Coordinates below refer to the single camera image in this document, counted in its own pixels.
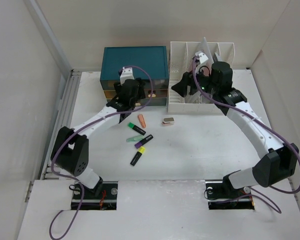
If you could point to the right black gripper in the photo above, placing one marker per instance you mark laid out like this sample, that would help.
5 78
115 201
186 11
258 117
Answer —
188 79

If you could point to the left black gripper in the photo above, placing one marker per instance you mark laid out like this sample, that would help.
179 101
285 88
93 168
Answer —
140 96

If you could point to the orange highlighter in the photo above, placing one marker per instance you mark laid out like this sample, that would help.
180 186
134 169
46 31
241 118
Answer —
142 120

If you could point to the pink white stapler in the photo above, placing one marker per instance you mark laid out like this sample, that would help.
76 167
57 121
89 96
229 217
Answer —
168 121

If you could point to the red booklet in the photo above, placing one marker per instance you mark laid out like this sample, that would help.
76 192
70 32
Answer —
204 47

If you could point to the grey setup guide manual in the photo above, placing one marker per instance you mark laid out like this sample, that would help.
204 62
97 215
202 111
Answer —
217 58

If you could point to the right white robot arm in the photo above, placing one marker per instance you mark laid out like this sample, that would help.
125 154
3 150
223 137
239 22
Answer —
278 158

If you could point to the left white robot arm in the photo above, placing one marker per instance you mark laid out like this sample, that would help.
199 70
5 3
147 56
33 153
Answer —
71 148

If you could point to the white file organizer rack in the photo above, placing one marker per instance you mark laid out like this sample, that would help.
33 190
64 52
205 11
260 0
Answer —
180 61

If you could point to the teal desktop drawer cabinet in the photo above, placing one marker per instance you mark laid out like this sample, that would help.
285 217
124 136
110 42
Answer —
152 59

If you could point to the green cap black highlighter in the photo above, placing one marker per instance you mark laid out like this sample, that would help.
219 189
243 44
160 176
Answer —
136 128

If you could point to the pale green highlighter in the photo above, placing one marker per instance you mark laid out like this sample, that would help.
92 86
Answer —
134 139

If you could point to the purple cap black highlighter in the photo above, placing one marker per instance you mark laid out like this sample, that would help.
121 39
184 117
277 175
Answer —
143 141

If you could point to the yellow cap black highlighter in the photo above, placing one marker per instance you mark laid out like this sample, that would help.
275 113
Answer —
137 156

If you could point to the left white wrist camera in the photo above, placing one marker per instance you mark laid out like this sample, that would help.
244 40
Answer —
126 73

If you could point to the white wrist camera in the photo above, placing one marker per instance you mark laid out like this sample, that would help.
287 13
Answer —
201 58
126 73

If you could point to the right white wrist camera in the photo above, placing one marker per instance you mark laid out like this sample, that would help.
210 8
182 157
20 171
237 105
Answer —
201 58

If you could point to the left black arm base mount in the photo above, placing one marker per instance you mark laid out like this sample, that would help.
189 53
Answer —
106 200

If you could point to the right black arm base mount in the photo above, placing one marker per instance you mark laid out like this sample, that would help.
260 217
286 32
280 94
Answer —
222 196

